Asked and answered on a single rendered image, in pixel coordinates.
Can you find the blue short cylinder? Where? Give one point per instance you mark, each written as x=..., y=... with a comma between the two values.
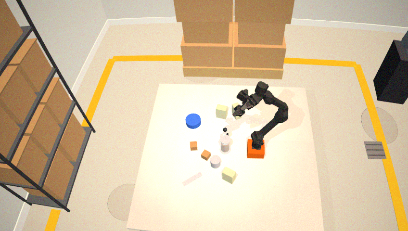
x=193, y=121

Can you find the pale pink flat bar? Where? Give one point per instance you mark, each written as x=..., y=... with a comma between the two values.
x=192, y=178

